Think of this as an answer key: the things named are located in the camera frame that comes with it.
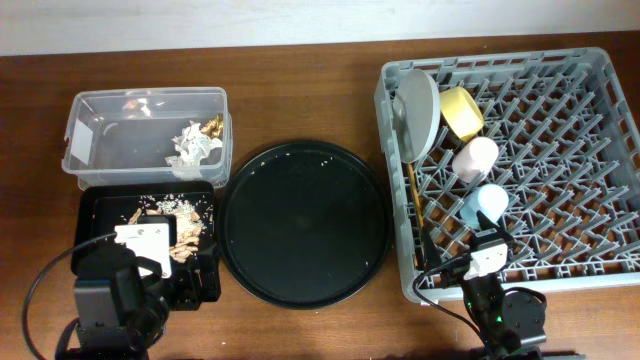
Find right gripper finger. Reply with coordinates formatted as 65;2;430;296
475;210;513;243
421;227;442;273

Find blue plastic cup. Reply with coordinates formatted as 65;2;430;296
459;184;509;230

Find food scraps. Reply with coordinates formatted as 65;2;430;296
126;194;214;264

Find pink plastic cup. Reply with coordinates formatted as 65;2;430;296
452;137;499;183

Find wooden chopstick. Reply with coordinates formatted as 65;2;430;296
406;162;426;269

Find yellow bowl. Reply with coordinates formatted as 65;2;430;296
440;87;484;142

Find grey round plate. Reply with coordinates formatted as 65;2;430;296
392;69;441;163

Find white tissue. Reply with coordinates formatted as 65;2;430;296
165;121;223;181

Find gold foil wrapper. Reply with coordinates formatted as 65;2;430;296
200;113;224;139

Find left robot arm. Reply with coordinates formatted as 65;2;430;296
20;231;221;359

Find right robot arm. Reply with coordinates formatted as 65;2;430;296
412;211;585;360

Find grey dishwasher rack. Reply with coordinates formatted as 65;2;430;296
374;48;639;304

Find clear plastic waste bin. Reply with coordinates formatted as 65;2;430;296
61;87;233;189

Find black rectangular tray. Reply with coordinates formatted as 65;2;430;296
70;180;221;301

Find round black serving tray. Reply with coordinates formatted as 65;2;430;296
215;140;393;310

